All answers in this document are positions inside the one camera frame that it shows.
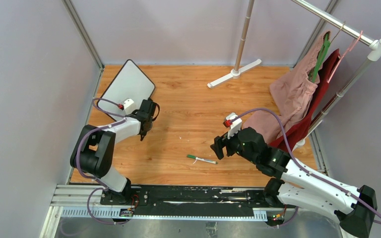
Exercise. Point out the pink garment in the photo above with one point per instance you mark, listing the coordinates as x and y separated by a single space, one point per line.
265 123

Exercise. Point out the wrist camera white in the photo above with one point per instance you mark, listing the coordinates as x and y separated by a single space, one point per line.
233 123
127 106

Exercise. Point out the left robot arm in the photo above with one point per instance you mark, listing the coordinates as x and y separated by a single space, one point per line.
94 150

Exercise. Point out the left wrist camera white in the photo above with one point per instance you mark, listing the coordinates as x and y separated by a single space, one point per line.
127 106

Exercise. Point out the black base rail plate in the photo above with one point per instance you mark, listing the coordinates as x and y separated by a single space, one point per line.
187 203

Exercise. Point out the dark red garment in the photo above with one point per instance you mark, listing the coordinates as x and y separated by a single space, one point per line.
318 95

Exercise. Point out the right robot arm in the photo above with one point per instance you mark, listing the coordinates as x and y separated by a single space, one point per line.
293 183

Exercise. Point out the whiteboard marker white body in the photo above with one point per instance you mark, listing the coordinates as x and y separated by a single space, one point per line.
195 158

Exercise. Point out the metal clothes rack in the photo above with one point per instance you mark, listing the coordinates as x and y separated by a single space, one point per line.
325 16

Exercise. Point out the green clothes hanger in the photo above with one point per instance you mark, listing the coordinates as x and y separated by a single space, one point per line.
320 57

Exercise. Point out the pink clothes hanger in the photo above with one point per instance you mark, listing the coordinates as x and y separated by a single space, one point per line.
349 49

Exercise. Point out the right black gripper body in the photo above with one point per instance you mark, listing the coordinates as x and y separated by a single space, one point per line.
233 146

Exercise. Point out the small whiteboard black frame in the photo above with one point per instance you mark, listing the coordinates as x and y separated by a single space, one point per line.
129 82

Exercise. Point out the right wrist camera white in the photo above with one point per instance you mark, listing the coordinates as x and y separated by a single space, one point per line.
233 123

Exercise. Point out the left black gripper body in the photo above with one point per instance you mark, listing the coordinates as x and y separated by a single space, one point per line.
134 113

